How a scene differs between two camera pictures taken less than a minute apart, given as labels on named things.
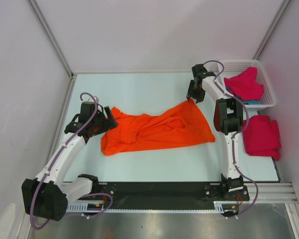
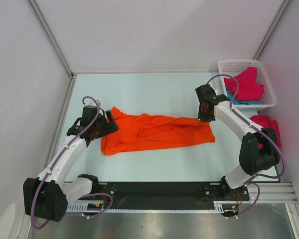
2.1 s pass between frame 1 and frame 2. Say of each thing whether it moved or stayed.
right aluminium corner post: stayed
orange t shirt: moved
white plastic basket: stayed
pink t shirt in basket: stayed
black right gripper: moved
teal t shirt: stayed
